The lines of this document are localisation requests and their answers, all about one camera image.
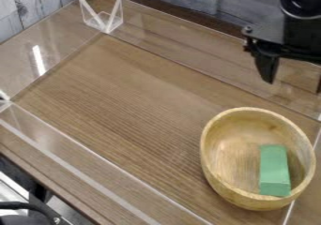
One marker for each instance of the black metal mount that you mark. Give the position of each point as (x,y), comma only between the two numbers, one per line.
(46,212)

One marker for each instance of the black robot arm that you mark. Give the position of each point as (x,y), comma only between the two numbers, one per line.
(302,9)

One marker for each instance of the clear acrylic corner bracket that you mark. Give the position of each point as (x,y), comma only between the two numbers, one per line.
(102,21)

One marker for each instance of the green rectangular block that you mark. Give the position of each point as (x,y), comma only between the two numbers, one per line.
(274,173)

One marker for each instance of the wooden bowl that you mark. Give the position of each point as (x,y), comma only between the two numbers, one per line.
(233,139)

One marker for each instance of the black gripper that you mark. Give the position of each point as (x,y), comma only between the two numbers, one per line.
(286,37)

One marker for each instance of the clear acrylic enclosure wall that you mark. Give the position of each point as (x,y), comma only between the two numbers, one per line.
(104,109)

